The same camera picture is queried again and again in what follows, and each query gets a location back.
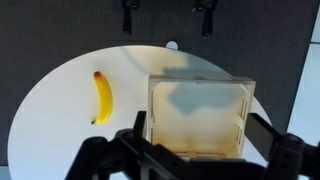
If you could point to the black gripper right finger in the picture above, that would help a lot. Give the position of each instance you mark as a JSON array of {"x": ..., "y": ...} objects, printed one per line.
[{"x": 261, "y": 134}]

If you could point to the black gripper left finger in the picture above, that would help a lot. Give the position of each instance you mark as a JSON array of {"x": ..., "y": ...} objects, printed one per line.
[{"x": 139, "y": 125}]

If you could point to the yellow banana plush toy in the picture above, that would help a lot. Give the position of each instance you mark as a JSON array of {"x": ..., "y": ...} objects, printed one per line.
[{"x": 105, "y": 98}]

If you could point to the light wooden tray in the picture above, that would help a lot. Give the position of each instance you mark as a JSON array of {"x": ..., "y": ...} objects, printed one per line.
[{"x": 199, "y": 117}]

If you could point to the round white table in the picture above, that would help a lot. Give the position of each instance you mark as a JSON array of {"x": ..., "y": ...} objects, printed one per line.
[{"x": 56, "y": 116}]

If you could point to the blue black clamp left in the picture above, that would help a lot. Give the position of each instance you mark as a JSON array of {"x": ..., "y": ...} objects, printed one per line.
[{"x": 128, "y": 6}]

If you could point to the blue black clamp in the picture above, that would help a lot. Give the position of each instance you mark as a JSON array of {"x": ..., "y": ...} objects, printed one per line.
[
  {"x": 208, "y": 7},
  {"x": 128, "y": 6}
]

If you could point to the blue black clamp right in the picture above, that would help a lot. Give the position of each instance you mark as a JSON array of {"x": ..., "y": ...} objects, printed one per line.
[{"x": 208, "y": 7}]

